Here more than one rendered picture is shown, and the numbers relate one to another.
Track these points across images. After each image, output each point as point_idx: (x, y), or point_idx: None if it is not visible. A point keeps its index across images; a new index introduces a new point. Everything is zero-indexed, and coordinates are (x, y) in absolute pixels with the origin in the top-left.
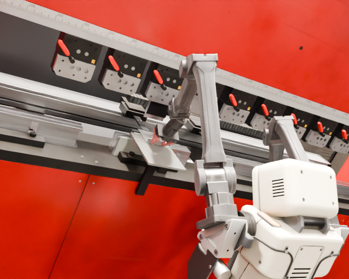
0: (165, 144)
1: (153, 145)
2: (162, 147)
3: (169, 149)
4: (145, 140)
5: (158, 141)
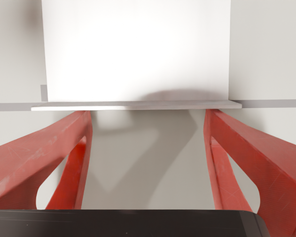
0: (213, 179)
1: (116, 125)
2: (201, 133)
3: (277, 135)
4: (51, 61)
5: (162, 108)
